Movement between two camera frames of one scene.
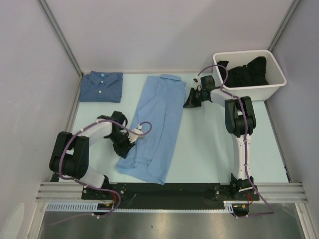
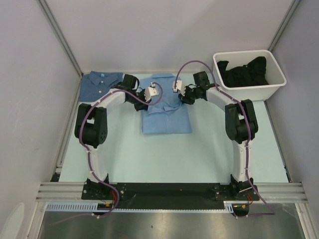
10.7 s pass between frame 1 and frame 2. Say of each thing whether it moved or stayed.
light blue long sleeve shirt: moved
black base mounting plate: stayed
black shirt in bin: stayed
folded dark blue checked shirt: stayed
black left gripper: moved
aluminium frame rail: stayed
